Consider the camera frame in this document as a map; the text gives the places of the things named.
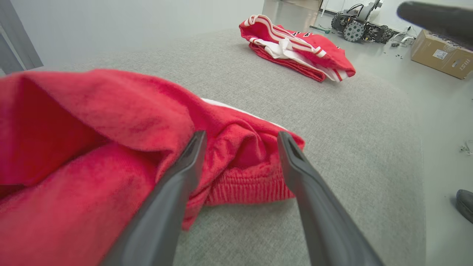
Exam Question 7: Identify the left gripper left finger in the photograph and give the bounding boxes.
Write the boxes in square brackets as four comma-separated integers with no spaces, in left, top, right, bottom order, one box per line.
[100,130,207,266]

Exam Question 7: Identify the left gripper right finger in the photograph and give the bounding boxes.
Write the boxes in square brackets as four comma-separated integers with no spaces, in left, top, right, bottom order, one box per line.
[277,131,385,266]

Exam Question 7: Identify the red jersey with white sleeves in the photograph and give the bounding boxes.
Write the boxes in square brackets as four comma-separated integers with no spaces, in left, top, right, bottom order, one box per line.
[0,69,306,266]

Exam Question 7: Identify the crumpled red and white garment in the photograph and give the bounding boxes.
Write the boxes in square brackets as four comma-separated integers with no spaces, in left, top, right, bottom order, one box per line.
[239,14,356,82]

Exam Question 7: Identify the dark grey shoe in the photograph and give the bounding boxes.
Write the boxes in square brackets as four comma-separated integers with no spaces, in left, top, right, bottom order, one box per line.
[456,189,473,224]

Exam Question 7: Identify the small wheeled robot chassis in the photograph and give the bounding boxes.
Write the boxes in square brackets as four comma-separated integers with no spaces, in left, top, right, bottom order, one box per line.
[331,0,394,42]

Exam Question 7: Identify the brown cardboard box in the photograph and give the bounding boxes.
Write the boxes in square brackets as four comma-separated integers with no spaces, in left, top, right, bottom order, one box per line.
[410,30,473,80]

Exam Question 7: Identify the grey partition post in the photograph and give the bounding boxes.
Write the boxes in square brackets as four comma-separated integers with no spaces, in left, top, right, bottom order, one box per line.
[0,0,44,74]

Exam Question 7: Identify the blurred black cable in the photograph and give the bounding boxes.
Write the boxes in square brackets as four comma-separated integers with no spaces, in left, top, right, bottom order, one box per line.
[397,1,473,48]

